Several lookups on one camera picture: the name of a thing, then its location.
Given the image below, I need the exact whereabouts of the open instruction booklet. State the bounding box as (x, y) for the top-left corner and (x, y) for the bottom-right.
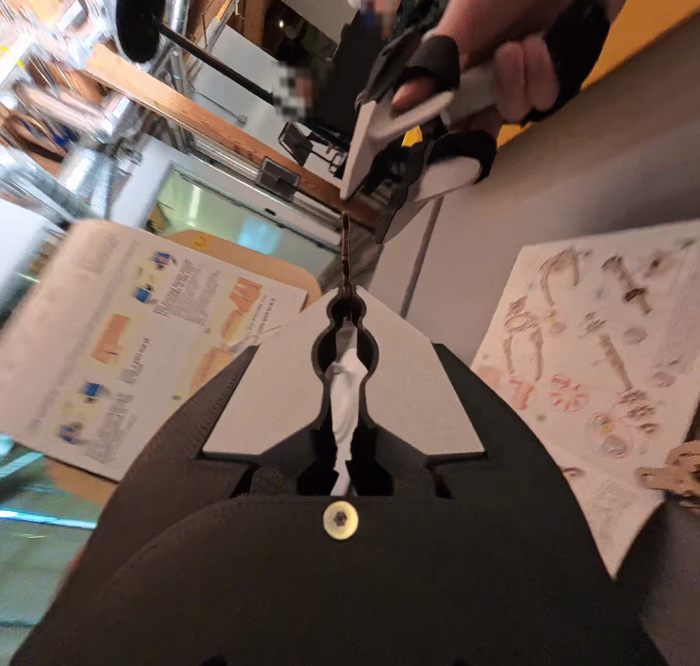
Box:
(469, 220), (700, 579)

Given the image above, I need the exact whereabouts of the black round disc stand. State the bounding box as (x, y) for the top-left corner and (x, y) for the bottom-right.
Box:
(115, 0), (275, 105)

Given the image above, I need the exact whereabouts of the printed sheet with pictures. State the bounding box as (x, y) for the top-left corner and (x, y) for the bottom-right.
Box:
(0, 217), (310, 482)

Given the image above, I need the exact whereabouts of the black hanging frame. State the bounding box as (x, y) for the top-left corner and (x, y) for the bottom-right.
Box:
(278, 121), (315, 168)

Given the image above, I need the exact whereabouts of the small round wooden assembly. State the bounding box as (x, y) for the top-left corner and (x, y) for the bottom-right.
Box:
(636, 440), (700, 509)

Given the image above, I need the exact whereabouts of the wooden ceiling beam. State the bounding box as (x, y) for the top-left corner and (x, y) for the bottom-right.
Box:
(85, 42), (381, 227)

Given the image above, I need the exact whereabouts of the person's right hand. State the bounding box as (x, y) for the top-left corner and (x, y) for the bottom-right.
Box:
(393, 0), (642, 131)

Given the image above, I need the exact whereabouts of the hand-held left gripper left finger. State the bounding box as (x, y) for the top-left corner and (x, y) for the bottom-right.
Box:
(201, 288), (351, 459)

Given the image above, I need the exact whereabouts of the stack of yellow bins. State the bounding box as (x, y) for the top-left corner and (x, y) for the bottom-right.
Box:
(495, 0), (700, 149)

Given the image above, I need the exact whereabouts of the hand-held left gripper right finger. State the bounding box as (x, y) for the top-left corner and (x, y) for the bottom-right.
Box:
(350, 287), (486, 459)

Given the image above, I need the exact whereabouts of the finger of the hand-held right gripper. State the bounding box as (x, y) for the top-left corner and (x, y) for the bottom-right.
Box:
(376, 157), (484, 244)
(339, 91), (456, 202)

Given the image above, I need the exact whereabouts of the small wooden part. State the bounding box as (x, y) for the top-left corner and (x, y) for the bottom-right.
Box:
(340, 210), (353, 303)

